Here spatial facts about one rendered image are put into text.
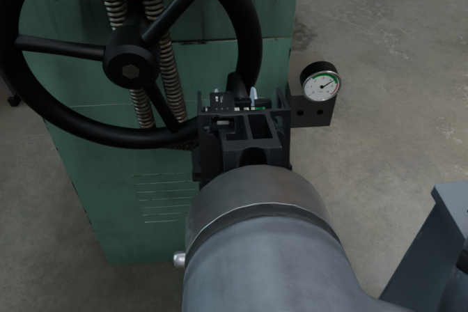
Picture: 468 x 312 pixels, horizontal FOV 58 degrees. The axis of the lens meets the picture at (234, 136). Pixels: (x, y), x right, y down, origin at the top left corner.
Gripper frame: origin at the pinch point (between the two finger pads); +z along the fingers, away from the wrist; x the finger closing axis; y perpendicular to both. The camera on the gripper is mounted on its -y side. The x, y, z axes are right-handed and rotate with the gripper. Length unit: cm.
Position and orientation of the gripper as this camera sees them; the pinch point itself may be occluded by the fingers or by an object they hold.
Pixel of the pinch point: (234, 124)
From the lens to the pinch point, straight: 46.8
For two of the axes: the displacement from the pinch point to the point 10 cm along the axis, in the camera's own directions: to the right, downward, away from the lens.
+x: -10.0, 0.6, -0.5
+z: -0.7, -4.4, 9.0
